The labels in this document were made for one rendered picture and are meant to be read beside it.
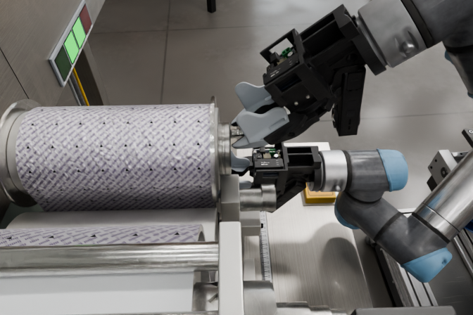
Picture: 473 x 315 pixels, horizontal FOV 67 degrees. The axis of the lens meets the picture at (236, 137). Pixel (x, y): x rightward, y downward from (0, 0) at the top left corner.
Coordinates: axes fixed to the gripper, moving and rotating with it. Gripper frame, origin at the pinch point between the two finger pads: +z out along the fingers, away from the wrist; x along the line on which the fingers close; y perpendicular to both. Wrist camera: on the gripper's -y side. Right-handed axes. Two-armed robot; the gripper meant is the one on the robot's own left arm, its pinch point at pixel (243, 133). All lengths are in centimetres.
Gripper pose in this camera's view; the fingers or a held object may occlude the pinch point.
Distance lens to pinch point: 50.1
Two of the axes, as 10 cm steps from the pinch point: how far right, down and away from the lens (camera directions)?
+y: -6.4, -5.1, -5.8
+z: -7.7, 4.5, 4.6
